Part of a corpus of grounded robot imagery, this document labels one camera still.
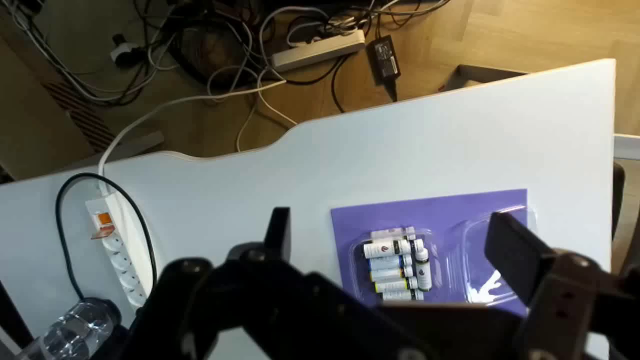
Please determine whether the clear water bottle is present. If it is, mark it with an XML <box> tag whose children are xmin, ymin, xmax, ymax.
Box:
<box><xmin>17</xmin><ymin>299</ymin><xmax>121</xmax><ymax>360</ymax></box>

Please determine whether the purple mat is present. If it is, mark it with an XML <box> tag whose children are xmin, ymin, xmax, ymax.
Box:
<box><xmin>330</xmin><ymin>188</ymin><xmax>528</xmax><ymax>299</ymax></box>

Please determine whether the white bottle in container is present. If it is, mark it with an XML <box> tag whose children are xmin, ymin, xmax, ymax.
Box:
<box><xmin>361</xmin><ymin>242</ymin><xmax>409</xmax><ymax>258</ymax></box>

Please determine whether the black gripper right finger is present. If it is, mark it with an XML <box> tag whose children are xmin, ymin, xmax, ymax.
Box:
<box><xmin>483</xmin><ymin>212</ymin><xmax>555</xmax><ymax>304</ymax></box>

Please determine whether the black cable on table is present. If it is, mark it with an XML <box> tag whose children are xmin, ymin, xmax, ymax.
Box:
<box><xmin>54</xmin><ymin>173</ymin><xmax>160</xmax><ymax>304</ymax></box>

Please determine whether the white power strip on table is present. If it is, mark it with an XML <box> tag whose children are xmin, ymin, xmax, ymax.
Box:
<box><xmin>86</xmin><ymin>195</ymin><xmax>151</xmax><ymax>309</ymax></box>

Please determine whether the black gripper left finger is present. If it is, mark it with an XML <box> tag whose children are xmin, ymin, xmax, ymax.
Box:
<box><xmin>264</xmin><ymin>208</ymin><xmax>290</xmax><ymax>260</ymax></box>

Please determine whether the white power strip on floor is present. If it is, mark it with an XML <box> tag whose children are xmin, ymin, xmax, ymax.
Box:
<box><xmin>272</xmin><ymin>30</ymin><xmax>366</xmax><ymax>73</ymax></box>

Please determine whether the black power adapter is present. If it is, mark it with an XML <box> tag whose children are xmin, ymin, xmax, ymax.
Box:
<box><xmin>366</xmin><ymin>37</ymin><xmax>400</xmax><ymax>85</ymax></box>

